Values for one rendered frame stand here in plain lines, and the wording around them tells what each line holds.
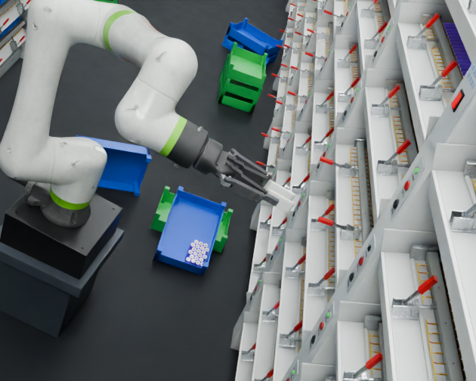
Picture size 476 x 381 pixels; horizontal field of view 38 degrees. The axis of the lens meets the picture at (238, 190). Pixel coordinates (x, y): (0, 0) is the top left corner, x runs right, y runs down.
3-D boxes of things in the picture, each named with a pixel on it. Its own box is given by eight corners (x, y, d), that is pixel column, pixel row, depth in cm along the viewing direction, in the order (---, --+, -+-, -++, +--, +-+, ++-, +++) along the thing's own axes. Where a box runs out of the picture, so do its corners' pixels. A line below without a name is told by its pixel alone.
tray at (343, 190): (335, 304, 147) (339, 269, 141) (334, 157, 197) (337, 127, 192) (433, 311, 145) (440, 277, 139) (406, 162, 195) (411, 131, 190)
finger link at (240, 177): (227, 159, 151) (225, 162, 149) (270, 188, 151) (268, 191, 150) (218, 171, 153) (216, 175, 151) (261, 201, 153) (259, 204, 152)
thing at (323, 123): (309, 190, 215) (311, 151, 207) (313, 103, 265) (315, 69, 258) (375, 194, 213) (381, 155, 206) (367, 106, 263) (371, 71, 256)
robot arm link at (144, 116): (106, 125, 153) (103, 131, 142) (135, 74, 151) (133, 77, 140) (163, 156, 156) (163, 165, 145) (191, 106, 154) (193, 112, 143)
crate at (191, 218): (202, 276, 267) (208, 267, 260) (153, 258, 265) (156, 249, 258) (221, 212, 284) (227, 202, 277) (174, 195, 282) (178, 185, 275)
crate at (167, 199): (149, 227, 278) (155, 213, 274) (160, 199, 295) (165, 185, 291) (221, 252, 281) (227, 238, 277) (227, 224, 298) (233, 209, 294)
